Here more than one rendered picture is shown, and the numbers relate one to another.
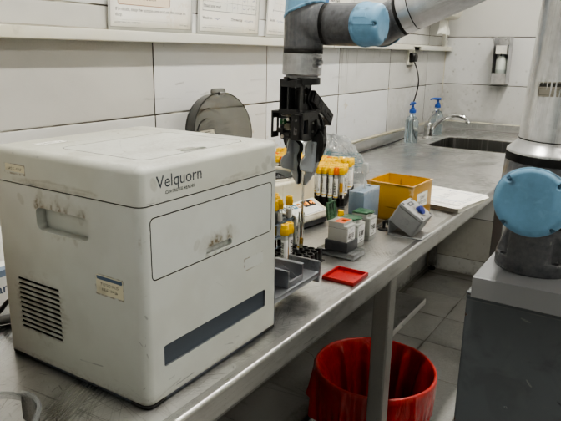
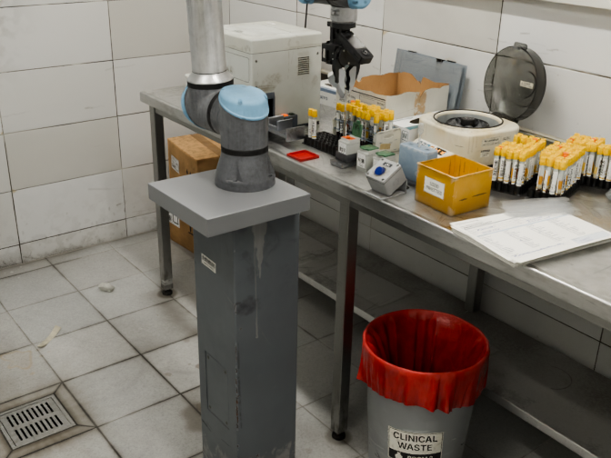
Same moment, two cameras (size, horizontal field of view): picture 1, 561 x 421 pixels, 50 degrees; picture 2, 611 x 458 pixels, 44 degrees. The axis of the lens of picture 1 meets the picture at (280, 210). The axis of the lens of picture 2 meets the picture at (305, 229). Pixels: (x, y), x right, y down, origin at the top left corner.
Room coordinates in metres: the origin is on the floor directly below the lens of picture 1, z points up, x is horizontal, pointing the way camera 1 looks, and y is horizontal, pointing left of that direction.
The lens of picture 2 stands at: (1.82, -2.09, 1.58)
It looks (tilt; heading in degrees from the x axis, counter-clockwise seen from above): 24 degrees down; 110
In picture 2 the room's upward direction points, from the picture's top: 1 degrees clockwise
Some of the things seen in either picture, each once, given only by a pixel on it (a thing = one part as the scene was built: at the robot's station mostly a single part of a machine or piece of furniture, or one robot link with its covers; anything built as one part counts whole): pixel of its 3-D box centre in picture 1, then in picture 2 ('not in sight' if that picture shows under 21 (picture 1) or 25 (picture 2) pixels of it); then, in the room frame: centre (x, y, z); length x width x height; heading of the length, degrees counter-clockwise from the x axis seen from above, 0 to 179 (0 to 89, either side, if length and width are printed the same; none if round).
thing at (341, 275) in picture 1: (345, 276); (303, 155); (1.09, -0.13, 0.88); 0.07 x 0.07 x 0.01; 58
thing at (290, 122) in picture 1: (299, 109); (341, 43); (1.16, -0.03, 1.19); 0.09 x 0.08 x 0.12; 148
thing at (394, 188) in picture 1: (399, 197); (453, 184); (1.56, -0.32, 0.93); 0.13 x 0.13 x 0.10; 55
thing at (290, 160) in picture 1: (290, 161); (345, 80); (1.18, -0.02, 1.09); 0.06 x 0.03 x 0.09; 148
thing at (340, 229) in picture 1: (341, 234); (348, 148); (1.23, -0.13, 0.92); 0.05 x 0.04 x 0.06; 57
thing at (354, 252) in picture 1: (341, 246); (348, 157); (1.23, -0.13, 0.89); 0.09 x 0.05 x 0.04; 57
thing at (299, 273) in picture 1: (275, 281); (275, 124); (0.95, 0.01, 0.92); 0.21 x 0.07 x 0.05; 148
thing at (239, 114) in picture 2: not in sight; (242, 116); (1.06, -0.48, 1.08); 0.13 x 0.12 x 0.14; 150
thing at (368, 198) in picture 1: (363, 207); (416, 164); (1.44, -0.21, 0.92); 0.10 x 0.07 x 0.10; 150
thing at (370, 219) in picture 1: (363, 224); (384, 164); (1.35, -0.20, 0.91); 0.05 x 0.04 x 0.07; 58
